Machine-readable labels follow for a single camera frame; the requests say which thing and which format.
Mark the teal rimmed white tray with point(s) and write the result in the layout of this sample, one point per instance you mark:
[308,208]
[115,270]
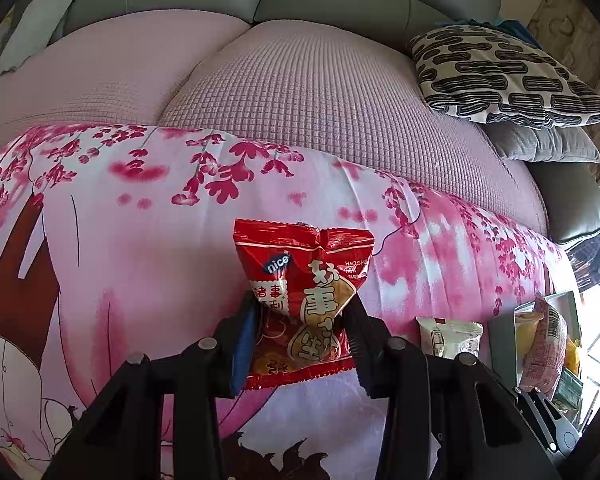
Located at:
[512,335]

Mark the green rectangular snack packet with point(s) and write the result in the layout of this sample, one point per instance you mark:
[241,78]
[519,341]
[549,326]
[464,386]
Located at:
[569,391]

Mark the pink cartoon blanket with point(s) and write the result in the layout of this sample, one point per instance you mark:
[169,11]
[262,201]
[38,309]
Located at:
[119,239]

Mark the grey cushion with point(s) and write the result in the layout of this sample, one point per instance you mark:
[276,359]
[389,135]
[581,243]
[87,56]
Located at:
[554,144]

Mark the pale green white snack packet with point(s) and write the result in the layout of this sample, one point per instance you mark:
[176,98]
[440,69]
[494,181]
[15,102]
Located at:
[447,338]

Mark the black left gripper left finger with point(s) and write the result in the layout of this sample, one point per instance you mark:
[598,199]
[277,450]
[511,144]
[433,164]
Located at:
[119,435]

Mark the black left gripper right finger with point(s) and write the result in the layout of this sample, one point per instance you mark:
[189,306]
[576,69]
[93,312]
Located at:
[446,419]

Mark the teal cloth behind cushion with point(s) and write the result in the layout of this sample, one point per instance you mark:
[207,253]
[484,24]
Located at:
[510,27]

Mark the pink barcode snack packet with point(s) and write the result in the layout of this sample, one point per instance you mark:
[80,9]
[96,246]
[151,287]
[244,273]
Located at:
[545,360]

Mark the light grey pillow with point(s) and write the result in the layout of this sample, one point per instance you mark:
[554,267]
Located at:
[33,32]

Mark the red peanut snack packet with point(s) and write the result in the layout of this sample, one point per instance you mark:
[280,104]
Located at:
[304,277]

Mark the patterned beige curtain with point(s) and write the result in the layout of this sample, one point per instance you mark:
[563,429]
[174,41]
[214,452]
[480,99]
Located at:
[567,30]

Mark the yellow soft bread packet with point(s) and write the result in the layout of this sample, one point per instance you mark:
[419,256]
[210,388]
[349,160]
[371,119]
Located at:
[527,324]

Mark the black white patterned cushion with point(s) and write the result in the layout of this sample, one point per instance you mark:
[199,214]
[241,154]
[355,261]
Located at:
[480,74]

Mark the pink waffle sofa cover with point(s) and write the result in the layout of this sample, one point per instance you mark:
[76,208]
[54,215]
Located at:
[292,82]

